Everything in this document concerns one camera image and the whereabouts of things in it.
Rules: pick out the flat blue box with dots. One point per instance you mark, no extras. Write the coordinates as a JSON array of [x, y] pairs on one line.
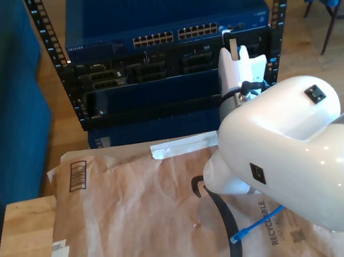
[[159, 129]]

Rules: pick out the blue sofa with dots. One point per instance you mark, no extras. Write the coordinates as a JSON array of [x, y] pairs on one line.
[[10, 129]]

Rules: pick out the brown paper mailer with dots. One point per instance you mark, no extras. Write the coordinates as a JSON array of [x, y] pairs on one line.
[[125, 225]]

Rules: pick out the black equipment rack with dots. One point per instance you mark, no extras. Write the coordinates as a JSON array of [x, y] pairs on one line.
[[48, 40]]

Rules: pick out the blue front rack unit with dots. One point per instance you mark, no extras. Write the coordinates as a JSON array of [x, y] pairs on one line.
[[153, 93]]

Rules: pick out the black rack server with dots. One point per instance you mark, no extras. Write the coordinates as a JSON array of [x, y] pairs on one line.
[[149, 69]]

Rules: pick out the white tape strip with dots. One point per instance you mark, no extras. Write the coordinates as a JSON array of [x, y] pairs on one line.
[[181, 146]]

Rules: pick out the blue network switch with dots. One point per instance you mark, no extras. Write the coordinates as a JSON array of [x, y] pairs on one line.
[[155, 9]]

